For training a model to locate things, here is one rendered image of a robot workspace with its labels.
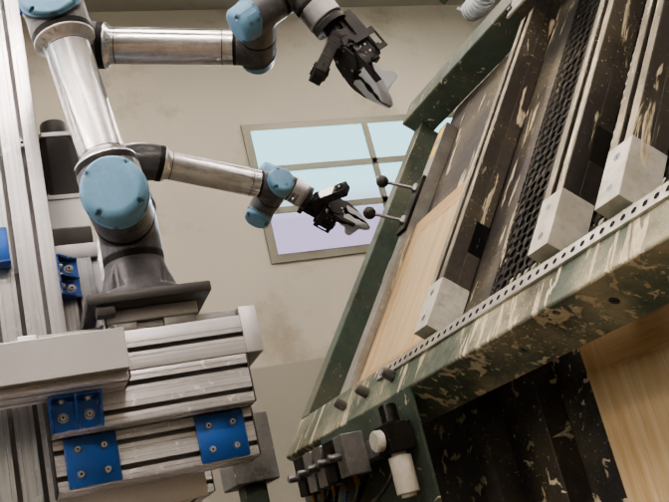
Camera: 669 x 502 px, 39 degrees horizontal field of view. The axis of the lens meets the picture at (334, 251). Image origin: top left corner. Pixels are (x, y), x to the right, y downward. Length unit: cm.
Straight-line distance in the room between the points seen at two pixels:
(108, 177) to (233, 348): 38
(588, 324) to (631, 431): 32
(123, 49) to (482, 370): 96
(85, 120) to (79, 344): 43
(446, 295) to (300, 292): 336
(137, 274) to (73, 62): 41
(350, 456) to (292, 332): 324
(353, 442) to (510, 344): 52
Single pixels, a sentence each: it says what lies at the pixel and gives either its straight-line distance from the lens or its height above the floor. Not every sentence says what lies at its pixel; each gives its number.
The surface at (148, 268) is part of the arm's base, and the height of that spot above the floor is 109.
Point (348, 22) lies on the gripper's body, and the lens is 192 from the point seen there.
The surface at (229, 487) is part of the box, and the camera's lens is 252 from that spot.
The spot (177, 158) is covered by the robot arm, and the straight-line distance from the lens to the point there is 251.
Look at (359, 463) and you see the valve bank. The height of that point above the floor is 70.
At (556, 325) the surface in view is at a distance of 161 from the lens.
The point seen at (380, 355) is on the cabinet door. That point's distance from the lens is 239.
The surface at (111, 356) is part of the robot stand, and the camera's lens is 159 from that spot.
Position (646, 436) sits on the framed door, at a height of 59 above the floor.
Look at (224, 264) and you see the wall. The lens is 531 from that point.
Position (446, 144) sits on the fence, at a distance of 288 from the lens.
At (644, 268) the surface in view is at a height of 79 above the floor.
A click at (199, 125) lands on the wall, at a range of 566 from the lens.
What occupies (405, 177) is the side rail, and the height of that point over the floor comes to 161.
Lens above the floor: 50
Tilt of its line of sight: 18 degrees up
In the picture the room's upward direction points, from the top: 14 degrees counter-clockwise
